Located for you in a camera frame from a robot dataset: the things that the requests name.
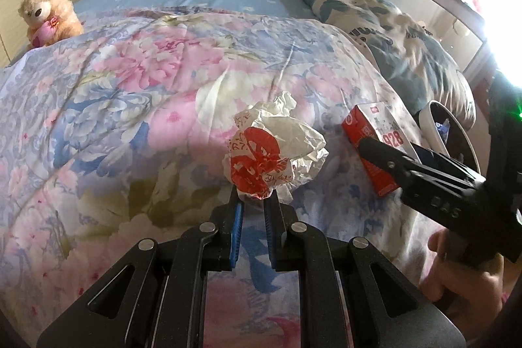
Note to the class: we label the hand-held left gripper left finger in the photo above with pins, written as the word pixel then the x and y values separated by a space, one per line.
pixel 237 227

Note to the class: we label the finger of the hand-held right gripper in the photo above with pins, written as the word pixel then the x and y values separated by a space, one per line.
pixel 430 159
pixel 391 164

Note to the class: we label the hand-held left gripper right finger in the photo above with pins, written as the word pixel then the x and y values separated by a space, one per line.
pixel 270 229

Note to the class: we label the white trash bin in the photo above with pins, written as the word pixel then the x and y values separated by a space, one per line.
pixel 428 119

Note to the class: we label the red and white carton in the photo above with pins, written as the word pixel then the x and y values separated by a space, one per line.
pixel 369 123

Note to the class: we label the white red-printed paper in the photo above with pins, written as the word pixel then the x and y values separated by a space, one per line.
pixel 269 148

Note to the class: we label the person's right hand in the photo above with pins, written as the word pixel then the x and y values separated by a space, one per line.
pixel 465 287

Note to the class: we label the blue and white patterned duvet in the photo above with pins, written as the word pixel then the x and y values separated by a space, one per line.
pixel 367 17

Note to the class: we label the floral quilt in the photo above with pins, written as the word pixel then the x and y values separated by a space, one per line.
pixel 142 107

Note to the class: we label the beige teddy bear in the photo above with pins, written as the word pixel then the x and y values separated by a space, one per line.
pixel 45 11

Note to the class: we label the white bed guard rail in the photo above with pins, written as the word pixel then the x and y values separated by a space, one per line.
pixel 432 5

